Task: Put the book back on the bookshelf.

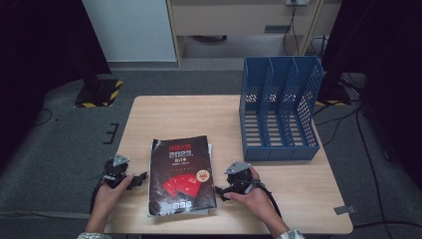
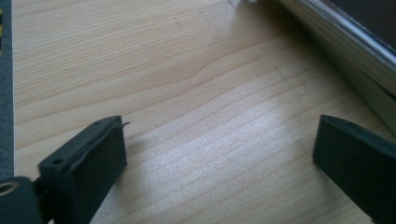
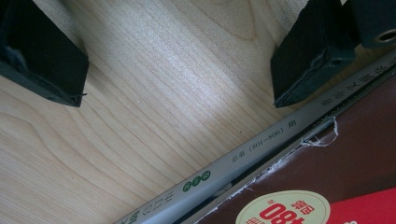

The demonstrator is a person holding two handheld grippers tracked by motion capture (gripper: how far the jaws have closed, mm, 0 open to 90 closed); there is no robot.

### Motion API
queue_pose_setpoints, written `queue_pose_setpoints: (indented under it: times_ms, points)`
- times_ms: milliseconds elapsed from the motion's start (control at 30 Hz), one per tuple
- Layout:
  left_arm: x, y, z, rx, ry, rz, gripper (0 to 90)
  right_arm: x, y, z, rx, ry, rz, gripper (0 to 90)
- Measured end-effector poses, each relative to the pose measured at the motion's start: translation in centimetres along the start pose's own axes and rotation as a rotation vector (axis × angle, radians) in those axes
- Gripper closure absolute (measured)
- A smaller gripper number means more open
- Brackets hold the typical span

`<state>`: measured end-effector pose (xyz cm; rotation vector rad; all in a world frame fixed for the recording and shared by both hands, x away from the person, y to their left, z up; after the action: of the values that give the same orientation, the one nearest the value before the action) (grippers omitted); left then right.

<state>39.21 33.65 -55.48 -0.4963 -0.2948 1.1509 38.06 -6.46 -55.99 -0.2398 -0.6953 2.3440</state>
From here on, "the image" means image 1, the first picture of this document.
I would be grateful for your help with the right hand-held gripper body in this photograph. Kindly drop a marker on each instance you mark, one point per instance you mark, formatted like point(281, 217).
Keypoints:
point(239, 181)

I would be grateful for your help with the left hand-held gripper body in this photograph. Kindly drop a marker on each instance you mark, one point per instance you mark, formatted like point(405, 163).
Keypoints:
point(116, 169)

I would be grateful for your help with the black magazine with red print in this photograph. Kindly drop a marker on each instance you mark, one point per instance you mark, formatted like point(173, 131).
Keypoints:
point(180, 172)

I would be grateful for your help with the blue file rack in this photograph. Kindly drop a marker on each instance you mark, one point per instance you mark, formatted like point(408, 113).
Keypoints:
point(275, 154)

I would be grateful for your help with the person's right hand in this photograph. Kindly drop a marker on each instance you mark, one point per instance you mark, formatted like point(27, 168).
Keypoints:
point(255, 202)

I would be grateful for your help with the person's left hand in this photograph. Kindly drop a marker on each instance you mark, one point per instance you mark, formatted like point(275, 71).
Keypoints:
point(106, 199)

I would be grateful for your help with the grey tape piece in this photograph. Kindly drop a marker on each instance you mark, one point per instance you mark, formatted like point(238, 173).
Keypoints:
point(345, 209)

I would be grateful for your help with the white panel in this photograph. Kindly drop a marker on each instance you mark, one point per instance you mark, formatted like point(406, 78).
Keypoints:
point(132, 30)

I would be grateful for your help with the dark curtain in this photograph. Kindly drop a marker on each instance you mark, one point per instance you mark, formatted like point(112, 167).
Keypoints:
point(40, 49)
point(391, 66)

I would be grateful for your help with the dark flat round object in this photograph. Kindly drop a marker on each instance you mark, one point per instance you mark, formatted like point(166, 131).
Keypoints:
point(209, 38)

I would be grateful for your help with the white wall socket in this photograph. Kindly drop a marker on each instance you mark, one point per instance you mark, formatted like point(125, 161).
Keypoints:
point(297, 2)

